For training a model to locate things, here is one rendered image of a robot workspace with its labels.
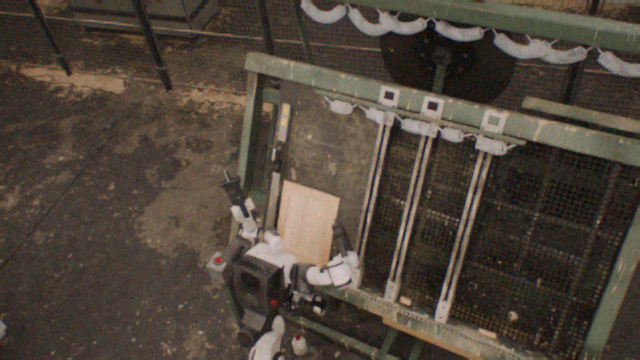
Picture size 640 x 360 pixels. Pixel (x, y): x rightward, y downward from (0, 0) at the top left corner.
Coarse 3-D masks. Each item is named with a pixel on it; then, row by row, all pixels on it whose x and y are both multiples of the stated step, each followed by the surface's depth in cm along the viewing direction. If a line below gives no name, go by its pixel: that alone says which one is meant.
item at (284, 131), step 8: (288, 104) 313; (288, 112) 312; (280, 120) 316; (288, 120) 314; (280, 128) 317; (288, 128) 317; (280, 136) 318; (288, 136) 319; (280, 176) 326; (272, 184) 329; (280, 184) 329; (272, 192) 330; (280, 192) 332; (272, 200) 331; (272, 208) 333; (272, 216) 334; (272, 224) 336; (264, 240) 341
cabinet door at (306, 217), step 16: (288, 192) 327; (304, 192) 322; (320, 192) 318; (288, 208) 330; (304, 208) 325; (320, 208) 320; (336, 208) 315; (288, 224) 333; (304, 224) 328; (320, 224) 323; (288, 240) 336; (304, 240) 330; (320, 240) 325; (304, 256) 333; (320, 256) 327
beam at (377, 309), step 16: (320, 288) 329; (368, 288) 319; (368, 304) 316; (400, 304) 307; (400, 320) 309; (416, 320) 304; (448, 320) 300; (432, 336) 302; (448, 336) 298; (480, 336) 290; (480, 352) 291; (496, 352) 287; (528, 352) 283
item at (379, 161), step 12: (396, 96) 274; (396, 108) 284; (384, 120) 273; (384, 132) 286; (384, 144) 287; (384, 156) 289; (372, 168) 293; (384, 168) 295; (372, 180) 295; (372, 192) 297; (372, 204) 298; (372, 216) 302; (360, 228) 305; (360, 240) 308; (360, 252) 308; (360, 264) 310; (360, 276) 315
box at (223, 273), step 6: (216, 252) 341; (210, 264) 336; (222, 264) 335; (228, 264) 337; (210, 270) 338; (216, 270) 333; (222, 270) 333; (228, 270) 339; (216, 276) 340; (222, 276) 336; (228, 276) 341; (222, 282) 342; (228, 282) 344
